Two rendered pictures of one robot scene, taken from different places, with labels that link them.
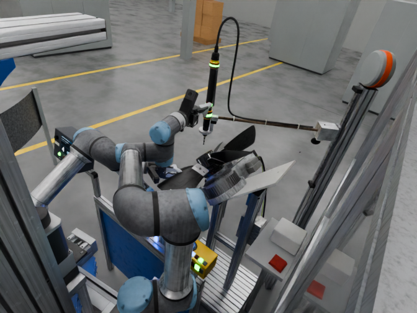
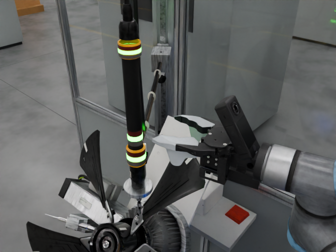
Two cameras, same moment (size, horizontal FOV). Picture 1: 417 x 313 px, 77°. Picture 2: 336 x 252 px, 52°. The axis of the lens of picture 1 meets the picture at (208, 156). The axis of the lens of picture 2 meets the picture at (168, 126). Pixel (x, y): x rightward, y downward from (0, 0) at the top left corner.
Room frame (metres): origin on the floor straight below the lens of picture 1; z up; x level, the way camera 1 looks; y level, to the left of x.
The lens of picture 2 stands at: (1.04, 0.64, 2.02)
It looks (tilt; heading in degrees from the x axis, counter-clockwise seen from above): 32 degrees down; 277
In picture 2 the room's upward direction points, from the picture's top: straight up
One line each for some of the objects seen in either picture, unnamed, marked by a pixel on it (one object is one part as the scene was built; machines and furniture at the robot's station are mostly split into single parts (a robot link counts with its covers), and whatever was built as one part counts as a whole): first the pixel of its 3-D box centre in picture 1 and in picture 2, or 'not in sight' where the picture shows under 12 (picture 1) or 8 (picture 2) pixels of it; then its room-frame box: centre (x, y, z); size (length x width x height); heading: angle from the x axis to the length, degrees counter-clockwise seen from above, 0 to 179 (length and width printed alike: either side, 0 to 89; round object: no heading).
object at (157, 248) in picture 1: (143, 236); not in sight; (0.94, 0.31, 0.82); 0.90 x 0.04 x 0.08; 58
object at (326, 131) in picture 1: (327, 131); (161, 58); (1.23, -0.59, 1.54); 0.10 x 0.07 x 0.08; 93
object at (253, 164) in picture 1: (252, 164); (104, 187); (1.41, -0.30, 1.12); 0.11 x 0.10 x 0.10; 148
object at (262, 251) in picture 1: (276, 246); (208, 212); (1.00, -0.49, 0.84); 0.36 x 0.24 x 0.03; 148
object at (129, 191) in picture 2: (208, 123); (137, 170); (1.19, 0.03, 1.50); 0.09 x 0.07 x 0.10; 93
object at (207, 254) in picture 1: (197, 258); not in sight; (0.73, -0.02, 1.02); 0.16 x 0.10 x 0.11; 58
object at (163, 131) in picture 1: (164, 130); (324, 181); (0.84, 0.18, 1.64); 0.11 x 0.08 x 0.09; 159
